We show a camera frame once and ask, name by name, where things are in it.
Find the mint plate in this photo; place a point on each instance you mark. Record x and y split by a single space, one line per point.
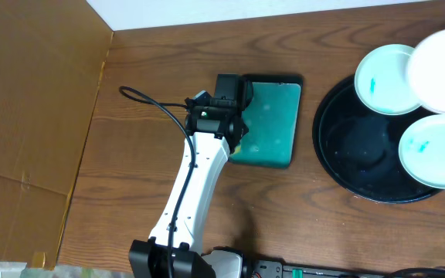
422 151
380 81

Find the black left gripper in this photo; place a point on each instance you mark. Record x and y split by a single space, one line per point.
243 129

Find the green rectangular water tray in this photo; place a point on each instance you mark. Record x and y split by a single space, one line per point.
272 121

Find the mint plate top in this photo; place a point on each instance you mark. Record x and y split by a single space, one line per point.
380 81

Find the green yellow sponge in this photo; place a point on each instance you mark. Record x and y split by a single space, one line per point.
237 149

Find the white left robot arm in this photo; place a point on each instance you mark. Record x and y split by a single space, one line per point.
174 246

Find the black round tray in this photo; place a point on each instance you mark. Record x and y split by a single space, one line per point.
359 148

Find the white plate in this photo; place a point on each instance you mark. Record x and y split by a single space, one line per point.
425 72

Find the brown cardboard panel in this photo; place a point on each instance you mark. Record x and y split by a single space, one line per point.
52 55

